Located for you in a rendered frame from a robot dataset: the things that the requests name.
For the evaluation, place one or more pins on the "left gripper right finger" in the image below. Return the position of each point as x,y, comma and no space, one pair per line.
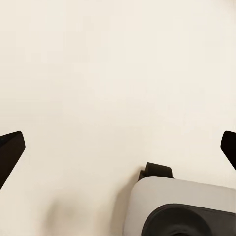
228,146

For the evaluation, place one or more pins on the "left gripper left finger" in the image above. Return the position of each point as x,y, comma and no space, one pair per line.
12,146

